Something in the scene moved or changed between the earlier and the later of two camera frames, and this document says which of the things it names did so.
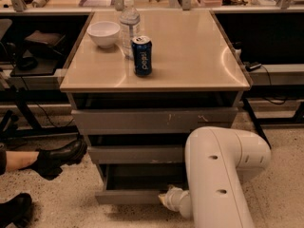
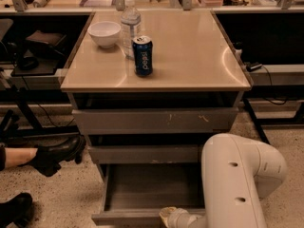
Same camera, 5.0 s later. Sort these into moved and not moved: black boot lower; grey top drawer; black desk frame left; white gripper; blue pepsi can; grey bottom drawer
Moved: grey bottom drawer; white gripper
Not moved: black boot lower; grey top drawer; blue pepsi can; black desk frame left
